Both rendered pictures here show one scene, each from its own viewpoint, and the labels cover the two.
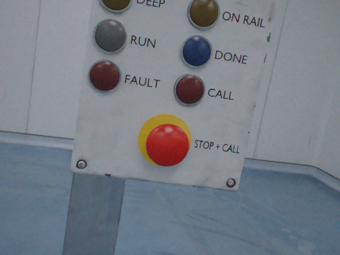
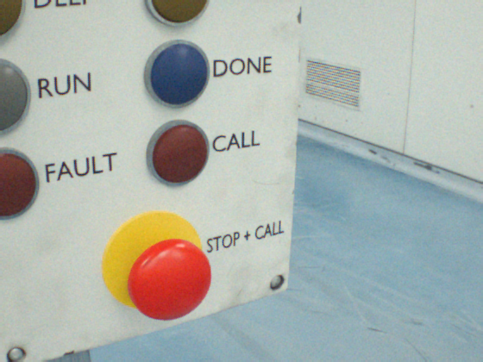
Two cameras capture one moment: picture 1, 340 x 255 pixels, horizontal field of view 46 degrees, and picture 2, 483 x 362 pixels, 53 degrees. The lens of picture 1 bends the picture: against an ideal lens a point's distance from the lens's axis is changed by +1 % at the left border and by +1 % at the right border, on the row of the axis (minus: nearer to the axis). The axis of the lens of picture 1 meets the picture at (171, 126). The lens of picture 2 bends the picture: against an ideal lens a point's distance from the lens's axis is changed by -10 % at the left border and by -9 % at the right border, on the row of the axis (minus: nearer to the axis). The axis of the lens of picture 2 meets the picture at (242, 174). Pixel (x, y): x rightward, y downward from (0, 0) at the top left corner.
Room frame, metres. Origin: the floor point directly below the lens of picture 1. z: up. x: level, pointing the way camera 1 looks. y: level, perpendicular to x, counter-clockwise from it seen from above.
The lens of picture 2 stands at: (0.16, 0.05, 1.12)
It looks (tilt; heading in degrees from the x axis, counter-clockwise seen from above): 20 degrees down; 338
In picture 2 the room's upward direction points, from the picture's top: 1 degrees clockwise
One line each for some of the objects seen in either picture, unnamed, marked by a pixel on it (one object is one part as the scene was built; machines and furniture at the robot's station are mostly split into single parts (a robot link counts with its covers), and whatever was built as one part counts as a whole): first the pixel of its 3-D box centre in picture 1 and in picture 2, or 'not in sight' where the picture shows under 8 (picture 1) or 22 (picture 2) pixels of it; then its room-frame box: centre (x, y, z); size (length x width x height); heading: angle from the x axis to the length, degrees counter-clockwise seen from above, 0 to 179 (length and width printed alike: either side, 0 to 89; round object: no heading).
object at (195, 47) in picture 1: (197, 51); (179, 74); (0.38, -0.01, 1.08); 0.03 x 0.01 x 0.03; 100
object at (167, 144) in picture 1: (165, 141); (158, 267); (0.37, 0.00, 0.99); 0.04 x 0.04 x 0.04; 10
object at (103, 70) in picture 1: (104, 76); (4, 185); (0.36, 0.07, 1.05); 0.03 x 0.01 x 0.03; 100
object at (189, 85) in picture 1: (189, 89); (179, 153); (0.38, -0.01, 1.05); 0.03 x 0.01 x 0.03; 100
